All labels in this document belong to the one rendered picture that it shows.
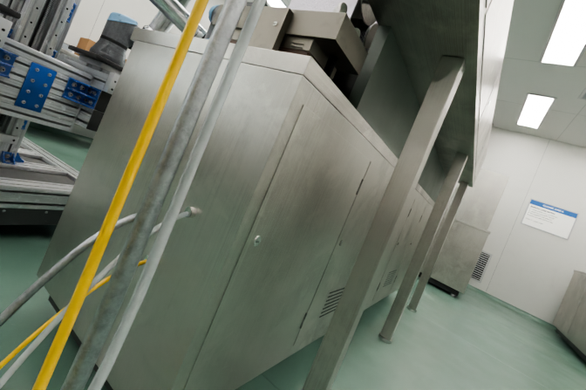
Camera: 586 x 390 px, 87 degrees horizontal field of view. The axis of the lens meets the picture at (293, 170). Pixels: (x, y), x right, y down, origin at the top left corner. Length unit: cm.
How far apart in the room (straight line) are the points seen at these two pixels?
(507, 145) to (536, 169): 59
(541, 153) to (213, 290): 624
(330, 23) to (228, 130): 32
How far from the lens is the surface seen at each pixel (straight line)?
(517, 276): 634
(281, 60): 66
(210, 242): 65
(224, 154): 66
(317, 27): 74
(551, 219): 640
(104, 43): 174
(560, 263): 640
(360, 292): 91
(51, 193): 162
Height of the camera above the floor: 69
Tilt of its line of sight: level
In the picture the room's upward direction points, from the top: 23 degrees clockwise
